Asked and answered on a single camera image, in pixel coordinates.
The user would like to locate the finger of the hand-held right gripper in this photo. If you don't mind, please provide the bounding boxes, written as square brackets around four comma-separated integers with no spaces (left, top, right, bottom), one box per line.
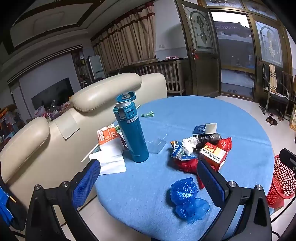
[279,148,296,179]

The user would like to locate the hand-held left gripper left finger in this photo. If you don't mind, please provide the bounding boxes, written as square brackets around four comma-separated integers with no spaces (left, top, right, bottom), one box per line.
[25,159,101,241]

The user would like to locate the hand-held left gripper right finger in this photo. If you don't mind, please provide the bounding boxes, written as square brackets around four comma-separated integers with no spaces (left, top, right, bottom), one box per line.
[196,159,273,241]

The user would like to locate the red plastic basket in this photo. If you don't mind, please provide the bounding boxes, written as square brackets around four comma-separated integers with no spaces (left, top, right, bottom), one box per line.
[266,155,295,209]

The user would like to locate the blue plastic bag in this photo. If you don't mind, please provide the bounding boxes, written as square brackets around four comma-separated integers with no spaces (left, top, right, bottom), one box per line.
[170,177,200,205]
[175,198,211,224]

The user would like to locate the red plastic bag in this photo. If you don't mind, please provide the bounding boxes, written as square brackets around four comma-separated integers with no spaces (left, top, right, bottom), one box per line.
[173,157,211,190]

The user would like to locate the orange-red plastic bag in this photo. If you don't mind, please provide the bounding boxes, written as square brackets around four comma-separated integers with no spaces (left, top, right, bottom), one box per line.
[216,137,232,163]

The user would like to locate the white tissue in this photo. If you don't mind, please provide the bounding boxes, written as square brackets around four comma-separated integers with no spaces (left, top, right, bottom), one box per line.
[182,137,199,155]

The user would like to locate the orange and red medicine box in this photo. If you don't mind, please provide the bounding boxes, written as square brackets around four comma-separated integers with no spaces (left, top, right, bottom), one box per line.
[199,142,228,171]

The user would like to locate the white straw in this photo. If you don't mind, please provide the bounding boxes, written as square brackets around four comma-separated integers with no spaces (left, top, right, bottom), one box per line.
[81,142,100,163]

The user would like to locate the white paper stack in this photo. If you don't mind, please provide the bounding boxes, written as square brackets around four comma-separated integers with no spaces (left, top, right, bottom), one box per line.
[89,137,127,174]

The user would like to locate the yellow cardboard box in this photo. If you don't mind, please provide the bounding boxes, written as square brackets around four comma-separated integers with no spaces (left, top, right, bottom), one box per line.
[289,109,296,131]

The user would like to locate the black plastic bag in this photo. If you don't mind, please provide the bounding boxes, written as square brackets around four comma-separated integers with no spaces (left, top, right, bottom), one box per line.
[195,133,222,151]

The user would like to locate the blue snack wrapper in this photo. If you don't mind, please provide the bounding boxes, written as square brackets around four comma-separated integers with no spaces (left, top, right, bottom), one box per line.
[170,140,198,161]

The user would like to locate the orange and white carton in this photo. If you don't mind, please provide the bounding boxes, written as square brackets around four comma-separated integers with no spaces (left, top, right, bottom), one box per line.
[97,124,121,151]

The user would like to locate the blue and white carton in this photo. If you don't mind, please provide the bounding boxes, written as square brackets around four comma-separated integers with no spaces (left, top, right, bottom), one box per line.
[193,123,218,136]

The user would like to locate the blue tablecloth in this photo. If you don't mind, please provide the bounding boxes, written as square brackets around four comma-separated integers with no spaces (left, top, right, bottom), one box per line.
[95,95,277,241]

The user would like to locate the blue thermos bottle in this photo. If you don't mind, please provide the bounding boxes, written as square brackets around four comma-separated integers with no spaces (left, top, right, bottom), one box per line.
[113,91,149,163]

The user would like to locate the clear plastic piece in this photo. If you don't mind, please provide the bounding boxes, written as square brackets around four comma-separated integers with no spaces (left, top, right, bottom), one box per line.
[147,136,167,154]

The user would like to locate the dark wooden armchair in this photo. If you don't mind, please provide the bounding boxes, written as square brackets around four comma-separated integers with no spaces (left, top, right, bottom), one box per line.
[281,71,296,105]

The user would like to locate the striped beige scarf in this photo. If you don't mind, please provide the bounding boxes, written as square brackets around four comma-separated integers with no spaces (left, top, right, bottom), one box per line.
[268,64,277,93]

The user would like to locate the brown glass-panel door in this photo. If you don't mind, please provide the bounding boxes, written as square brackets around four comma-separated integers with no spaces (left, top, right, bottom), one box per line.
[176,0,222,98]
[251,14,292,102]

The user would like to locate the black television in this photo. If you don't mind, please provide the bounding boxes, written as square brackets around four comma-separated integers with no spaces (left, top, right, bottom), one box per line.
[31,77,74,109]

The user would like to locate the cream leather sofa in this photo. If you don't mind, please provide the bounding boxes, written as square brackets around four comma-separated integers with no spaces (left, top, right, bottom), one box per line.
[0,72,167,200]

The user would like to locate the white standing air conditioner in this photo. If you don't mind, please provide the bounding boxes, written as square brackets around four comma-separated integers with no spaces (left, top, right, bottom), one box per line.
[87,55,104,80]

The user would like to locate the wooden crib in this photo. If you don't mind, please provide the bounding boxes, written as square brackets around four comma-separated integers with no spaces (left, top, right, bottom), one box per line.
[125,58,185,95]

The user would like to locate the beige curtains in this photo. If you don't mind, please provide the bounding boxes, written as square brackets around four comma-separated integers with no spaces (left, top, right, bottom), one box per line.
[91,5,156,72]

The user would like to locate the black metal-frame chair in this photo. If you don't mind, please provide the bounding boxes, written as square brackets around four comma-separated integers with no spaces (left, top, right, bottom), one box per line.
[259,64,296,116]

